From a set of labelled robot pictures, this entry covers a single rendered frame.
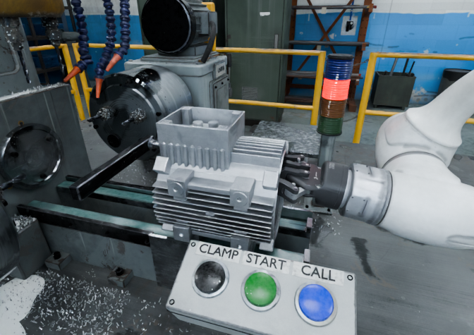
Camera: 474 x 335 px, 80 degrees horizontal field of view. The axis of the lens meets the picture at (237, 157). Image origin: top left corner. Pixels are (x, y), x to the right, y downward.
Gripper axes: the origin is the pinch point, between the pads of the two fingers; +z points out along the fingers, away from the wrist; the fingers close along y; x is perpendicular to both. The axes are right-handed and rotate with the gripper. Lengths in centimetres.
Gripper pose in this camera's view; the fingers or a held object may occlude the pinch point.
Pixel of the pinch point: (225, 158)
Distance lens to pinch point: 49.9
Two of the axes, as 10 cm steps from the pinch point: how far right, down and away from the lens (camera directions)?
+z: -9.5, -2.4, 1.9
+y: -2.8, 4.2, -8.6
